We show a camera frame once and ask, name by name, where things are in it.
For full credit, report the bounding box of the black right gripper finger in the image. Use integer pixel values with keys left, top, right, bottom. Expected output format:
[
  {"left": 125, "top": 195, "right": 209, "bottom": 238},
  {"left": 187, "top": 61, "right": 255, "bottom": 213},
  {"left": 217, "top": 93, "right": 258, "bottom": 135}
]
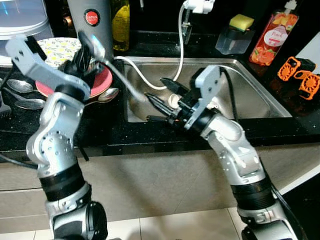
[
  {"left": 145, "top": 93, "right": 176, "bottom": 120},
  {"left": 160, "top": 77, "right": 190, "bottom": 98}
]

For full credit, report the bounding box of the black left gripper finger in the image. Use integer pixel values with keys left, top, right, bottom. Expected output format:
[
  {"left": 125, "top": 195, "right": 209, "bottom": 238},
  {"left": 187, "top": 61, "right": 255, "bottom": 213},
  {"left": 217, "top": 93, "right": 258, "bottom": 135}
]
[
  {"left": 75, "top": 42, "right": 88, "bottom": 71},
  {"left": 86, "top": 47, "right": 101, "bottom": 76}
]

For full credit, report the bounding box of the white plastic ladle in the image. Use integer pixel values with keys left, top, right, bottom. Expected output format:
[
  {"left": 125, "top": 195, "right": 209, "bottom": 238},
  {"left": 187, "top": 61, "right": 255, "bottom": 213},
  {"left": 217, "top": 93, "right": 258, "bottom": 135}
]
[{"left": 167, "top": 92, "right": 221, "bottom": 109}]

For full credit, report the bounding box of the steel spoon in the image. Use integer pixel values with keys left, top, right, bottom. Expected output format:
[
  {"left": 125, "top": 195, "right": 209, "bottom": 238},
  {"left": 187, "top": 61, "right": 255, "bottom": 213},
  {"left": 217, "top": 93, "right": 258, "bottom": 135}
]
[
  {"left": 82, "top": 87, "right": 121, "bottom": 106},
  {"left": 79, "top": 31, "right": 151, "bottom": 103},
  {"left": 6, "top": 78, "right": 36, "bottom": 94},
  {"left": 15, "top": 97, "right": 47, "bottom": 111}
]

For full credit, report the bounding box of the pink plate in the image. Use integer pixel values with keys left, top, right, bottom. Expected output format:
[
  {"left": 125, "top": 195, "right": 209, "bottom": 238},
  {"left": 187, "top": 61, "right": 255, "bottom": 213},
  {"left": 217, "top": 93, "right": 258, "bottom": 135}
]
[{"left": 35, "top": 65, "right": 113, "bottom": 99}]

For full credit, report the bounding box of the floral lemon print plate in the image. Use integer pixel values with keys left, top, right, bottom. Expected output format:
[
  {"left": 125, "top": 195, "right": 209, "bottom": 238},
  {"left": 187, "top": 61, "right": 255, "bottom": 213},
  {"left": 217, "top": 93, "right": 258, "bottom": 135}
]
[{"left": 37, "top": 37, "right": 83, "bottom": 68}]

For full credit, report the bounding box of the grey thermos red label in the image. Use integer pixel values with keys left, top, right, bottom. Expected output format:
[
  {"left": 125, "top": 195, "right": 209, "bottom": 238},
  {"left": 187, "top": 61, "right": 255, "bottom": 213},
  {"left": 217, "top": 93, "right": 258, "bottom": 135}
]
[{"left": 66, "top": 0, "right": 115, "bottom": 58}]

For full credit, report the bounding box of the yellow oil bottle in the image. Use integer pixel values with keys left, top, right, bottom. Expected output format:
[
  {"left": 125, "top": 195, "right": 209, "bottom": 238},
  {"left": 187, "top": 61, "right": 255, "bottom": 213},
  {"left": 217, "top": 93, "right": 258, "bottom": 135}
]
[{"left": 111, "top": 0, "right": 132, "bottom": 52}]

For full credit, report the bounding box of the white cutting board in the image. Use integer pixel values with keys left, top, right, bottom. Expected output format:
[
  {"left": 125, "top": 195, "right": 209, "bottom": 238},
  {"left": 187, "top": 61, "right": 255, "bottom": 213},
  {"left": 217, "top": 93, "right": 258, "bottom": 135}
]
[{"left": 303, "top": 32, "right": 320, "bottom": 61}]

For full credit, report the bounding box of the clear plastic container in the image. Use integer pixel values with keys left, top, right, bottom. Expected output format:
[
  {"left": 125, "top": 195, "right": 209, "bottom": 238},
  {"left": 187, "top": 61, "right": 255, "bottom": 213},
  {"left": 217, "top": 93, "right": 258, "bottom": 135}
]
[{"left": 0, "top": 0, "right": 53, "bottom": 66}]

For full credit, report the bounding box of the clear soap dispenser box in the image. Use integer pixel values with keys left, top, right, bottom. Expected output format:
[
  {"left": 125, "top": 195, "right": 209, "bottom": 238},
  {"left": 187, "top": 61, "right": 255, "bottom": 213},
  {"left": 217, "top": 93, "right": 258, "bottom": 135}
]
[{"left": 215, "top": 25, "right": 256, "bottom": 56}]

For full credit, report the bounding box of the stainless steel sink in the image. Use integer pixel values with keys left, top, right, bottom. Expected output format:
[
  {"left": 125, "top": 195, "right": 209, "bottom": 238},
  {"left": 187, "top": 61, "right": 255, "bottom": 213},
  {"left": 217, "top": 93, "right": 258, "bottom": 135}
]
[{"left": 122, "top": 56, "right": 293, "bottom": 123}]

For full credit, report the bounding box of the steel fork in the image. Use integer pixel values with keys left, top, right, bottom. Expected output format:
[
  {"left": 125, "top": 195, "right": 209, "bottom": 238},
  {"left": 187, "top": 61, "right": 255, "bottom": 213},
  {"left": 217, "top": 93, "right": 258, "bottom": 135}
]
[{"left": 0, "top": 90, "right": 13, "bottom": 120}]

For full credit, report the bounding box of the white faucet head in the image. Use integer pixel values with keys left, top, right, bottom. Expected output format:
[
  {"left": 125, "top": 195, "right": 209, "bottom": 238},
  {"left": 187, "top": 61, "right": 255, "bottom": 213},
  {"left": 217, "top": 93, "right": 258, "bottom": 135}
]
[{"left": 181, "top": 0, "right": 216, "bottom": 46}]

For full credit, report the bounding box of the yellow green sponge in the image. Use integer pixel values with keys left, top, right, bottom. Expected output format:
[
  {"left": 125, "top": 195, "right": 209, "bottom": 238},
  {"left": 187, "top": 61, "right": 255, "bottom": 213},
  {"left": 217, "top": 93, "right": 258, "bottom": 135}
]
[{"left": 230, "top": 13, "right": 256, "bottom": 32}]

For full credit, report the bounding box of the peach soap pump bottle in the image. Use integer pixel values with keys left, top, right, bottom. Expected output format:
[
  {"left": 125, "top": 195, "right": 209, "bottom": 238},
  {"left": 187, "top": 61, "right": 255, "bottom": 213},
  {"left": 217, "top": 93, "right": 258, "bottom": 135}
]
[{"left": 249, "top": 0, "right": 301, "bottom": 67}]

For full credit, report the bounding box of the white flexible hose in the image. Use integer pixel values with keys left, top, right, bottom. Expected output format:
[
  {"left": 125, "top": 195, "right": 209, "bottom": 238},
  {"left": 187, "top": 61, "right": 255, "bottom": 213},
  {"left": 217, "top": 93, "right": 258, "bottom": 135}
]
[{"left": 114, "top": 5, "right": 187, "bottom": 91}]

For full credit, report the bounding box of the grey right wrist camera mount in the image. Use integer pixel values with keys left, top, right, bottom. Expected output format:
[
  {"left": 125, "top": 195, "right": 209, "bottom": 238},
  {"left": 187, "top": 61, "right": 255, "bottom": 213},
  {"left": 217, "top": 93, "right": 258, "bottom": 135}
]
[{"left": 184, "top": 65, "right": 223, "bottom": 130}]

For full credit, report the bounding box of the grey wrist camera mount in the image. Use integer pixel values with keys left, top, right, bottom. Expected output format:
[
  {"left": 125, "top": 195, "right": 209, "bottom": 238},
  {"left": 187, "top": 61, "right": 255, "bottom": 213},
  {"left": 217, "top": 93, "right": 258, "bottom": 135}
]
[
  {"left": 5, "top": 35, "right": 66, "bottom": 93},
  {"left": 184, "top": 65, "right": 223, "bottom": 130}
]

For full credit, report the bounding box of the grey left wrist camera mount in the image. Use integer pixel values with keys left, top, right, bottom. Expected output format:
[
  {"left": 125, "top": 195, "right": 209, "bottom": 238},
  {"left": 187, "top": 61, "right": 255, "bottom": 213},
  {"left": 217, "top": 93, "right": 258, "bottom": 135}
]
[{"left": 5, "top": 35, "right": 66, "bottom": 93}]

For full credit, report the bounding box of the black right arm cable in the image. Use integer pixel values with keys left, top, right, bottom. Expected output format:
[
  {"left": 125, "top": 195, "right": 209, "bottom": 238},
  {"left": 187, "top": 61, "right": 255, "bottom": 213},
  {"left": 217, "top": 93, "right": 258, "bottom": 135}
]
[{"left": 220, "top": 67, "right": 306, "bottom": 240}]

